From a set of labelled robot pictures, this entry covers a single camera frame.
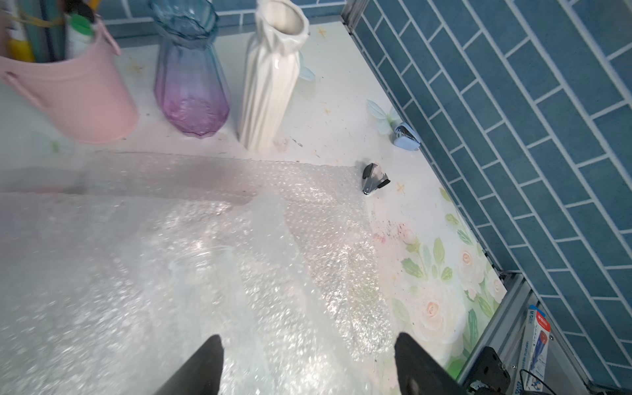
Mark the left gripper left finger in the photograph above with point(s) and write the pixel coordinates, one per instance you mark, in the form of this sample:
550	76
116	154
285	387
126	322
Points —
201	374

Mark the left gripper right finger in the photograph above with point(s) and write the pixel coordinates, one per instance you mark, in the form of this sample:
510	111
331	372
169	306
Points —
418	372

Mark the clear wide glass vase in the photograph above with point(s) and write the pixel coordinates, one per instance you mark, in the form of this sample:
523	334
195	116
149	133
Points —
210	299

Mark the clear bubble wrap sheet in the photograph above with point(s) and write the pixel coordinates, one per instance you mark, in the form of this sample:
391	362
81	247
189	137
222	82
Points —
87	298
323	210

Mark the purple vase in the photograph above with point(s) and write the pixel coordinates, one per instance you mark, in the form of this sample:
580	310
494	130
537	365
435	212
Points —
190	86

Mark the cream ribbed cylinder vase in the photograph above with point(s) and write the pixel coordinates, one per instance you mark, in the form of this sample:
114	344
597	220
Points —
271	71

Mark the white red blue box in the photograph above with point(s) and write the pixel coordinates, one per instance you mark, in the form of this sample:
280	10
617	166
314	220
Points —
531	366

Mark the small black metal clip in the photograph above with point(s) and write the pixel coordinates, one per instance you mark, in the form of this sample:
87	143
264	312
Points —
373	178

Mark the small blue white object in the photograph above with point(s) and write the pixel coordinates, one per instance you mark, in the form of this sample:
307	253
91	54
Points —
405	137

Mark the pink pen cup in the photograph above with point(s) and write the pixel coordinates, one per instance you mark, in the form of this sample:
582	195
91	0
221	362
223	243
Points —
85	98

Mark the pens in cup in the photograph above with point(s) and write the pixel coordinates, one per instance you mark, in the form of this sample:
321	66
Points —
46	31

